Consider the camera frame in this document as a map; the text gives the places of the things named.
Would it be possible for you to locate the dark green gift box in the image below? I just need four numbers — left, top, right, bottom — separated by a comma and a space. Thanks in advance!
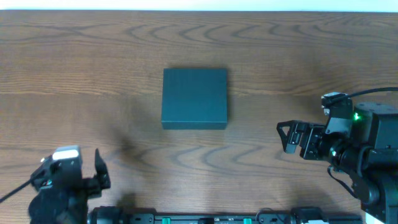
161, 68, 228, 129

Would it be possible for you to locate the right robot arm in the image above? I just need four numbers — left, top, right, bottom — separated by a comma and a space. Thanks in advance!
277, 100, 397, 223

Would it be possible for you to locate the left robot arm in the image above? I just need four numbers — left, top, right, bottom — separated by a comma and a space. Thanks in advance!
28, 146, 129, 224

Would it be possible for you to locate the black mounting rail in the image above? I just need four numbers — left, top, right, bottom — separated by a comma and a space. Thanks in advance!
85, 207, 364, 224

